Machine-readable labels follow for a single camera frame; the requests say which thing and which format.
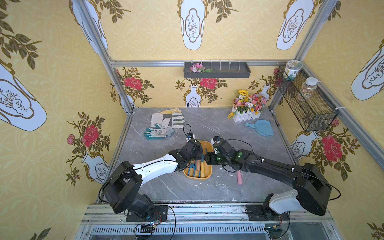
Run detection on teal rake yellow handle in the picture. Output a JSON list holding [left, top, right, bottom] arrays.
[[187, 163, 195, 176]]

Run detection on yellow plastic storage tray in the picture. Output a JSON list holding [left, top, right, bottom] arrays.
[[183, 141, 214, 181]]

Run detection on purple rake pink handle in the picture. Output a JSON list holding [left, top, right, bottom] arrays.
[[237, 171, 244, 186]]

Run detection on green rake brown handle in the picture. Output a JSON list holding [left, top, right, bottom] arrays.
[[194, 148, 209, 180]]

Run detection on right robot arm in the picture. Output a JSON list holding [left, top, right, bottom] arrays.
[[204, 136, 333, 219]]

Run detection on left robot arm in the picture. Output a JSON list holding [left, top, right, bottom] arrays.
[[101, 139, 203, 215]]

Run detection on white green striped glove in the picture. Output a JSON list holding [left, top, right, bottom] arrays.
[[151, 111, 185, 129]]

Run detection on teal grey garden glove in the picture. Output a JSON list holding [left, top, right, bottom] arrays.
[[144, 124, 175, 140]]

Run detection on blue plastic dustpan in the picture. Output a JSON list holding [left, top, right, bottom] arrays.
[[245, 120, 274, 137]]

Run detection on flower pot white fence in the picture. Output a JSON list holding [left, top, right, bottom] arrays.
[[228, 90, 268, 123]]

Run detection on pink flowers on shelf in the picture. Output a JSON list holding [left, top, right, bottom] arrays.
[[190, 63, 213, 73]]

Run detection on clear jar white lid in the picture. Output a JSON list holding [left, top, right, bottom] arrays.
[[298, 77, 318, 101]]

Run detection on jar with patterned lid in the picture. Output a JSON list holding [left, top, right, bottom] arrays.
[[283, 60, 303, 81]]

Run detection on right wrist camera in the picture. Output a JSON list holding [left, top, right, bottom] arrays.
[[211, 136, 221, 148]]

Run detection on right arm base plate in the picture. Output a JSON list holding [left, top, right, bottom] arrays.
[[245, 205, 290, 222]]

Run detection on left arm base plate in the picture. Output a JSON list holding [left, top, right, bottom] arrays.
[[126, 205, 169, 223]]

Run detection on grey wall shelf tray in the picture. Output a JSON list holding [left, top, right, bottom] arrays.
[[184, 61, 251, 79]]

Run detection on left circuit board with wires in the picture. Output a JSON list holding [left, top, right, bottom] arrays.
[[134, 220, 162, 235]]

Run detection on circuit board with wires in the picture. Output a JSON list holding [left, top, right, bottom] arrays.
[[264, 225, 283, 240], [134, 220, 162, 235]]

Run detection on right circuit board with wires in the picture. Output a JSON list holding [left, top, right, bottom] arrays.
[[264, 225, 283, 240]]

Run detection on black wire mesh basket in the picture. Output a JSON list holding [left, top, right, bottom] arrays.
[[276, 66, 339, 132]]

